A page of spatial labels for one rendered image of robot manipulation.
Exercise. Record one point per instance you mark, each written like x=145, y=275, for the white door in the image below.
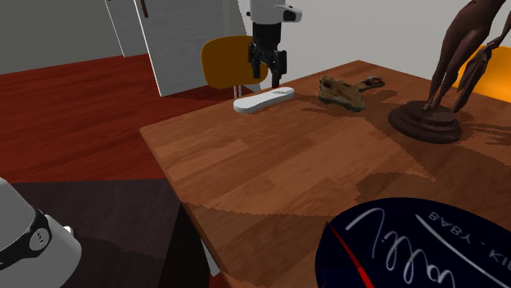
x=187, y=44

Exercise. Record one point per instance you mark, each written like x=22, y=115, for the white remote control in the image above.
x=259, y=101

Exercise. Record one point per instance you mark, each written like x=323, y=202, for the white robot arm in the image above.
x=18, y=227

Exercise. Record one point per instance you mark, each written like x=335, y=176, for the wooden table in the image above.
x=259, y=167

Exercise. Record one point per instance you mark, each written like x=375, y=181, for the orange chair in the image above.
x=493, y=76
x=223, y=60

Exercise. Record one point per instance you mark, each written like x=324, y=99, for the dark brown figure statue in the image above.
x=427, y=121

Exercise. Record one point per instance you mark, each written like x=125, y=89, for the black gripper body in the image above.
x=266, y=38

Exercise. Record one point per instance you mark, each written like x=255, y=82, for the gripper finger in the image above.
x=279, y=66
x=256, y=63

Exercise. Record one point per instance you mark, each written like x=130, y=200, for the brown rusty flat object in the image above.
x=343, y=93

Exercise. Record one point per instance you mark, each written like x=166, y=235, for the dark blue round object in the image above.
x=419, y=255

